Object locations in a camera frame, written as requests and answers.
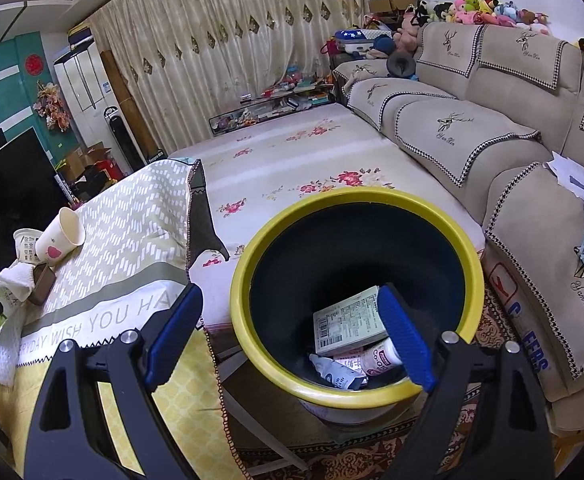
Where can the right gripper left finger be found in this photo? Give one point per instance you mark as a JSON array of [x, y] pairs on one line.
[[69, 436]]

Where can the pink carton box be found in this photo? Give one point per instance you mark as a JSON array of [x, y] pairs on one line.
[[376, 360]]

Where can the white blue snack wrapper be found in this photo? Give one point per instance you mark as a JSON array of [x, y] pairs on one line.
[[337, 374]]

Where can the white cardboard box with label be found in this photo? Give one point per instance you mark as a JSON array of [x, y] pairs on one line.
[[350, 324]]

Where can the brown plastic tray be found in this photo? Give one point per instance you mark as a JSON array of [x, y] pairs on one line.
[[44, 279]]

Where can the white paper towel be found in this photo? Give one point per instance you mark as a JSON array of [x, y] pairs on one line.
[[16, 285]]

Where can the white yogurt tub blue label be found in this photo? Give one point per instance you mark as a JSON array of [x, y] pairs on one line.
[[25, 245]]

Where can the white paper cup pink heart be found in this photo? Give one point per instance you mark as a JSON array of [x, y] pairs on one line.
[[64, 234]]

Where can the yellow rimmed black trash bin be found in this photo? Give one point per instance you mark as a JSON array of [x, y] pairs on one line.
[[333, 246]]

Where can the patterned yellow white tablecloth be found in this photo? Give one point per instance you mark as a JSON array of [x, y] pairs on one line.
[[142, 237]]

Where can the large black television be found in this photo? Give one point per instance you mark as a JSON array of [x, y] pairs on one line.
[[30, 196]]

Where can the black tower fan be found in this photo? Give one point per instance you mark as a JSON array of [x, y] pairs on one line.
[[123, 138]]

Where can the beige sectional sofa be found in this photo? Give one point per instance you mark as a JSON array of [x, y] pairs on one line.
[[496, 116]]

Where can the floral white mattress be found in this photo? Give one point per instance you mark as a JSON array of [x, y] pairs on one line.
[[254, 173]]

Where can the artificial flower decoration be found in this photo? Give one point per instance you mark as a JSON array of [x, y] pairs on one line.
[[49, 106]]

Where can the low shelf with toys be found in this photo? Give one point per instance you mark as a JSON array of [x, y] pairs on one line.
[[295, 92]]

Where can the pile of plush toys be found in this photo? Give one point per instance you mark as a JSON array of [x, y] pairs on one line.
[[394, 24]]

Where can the cream patterned curtain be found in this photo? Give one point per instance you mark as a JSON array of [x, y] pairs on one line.
[[185, 61]]

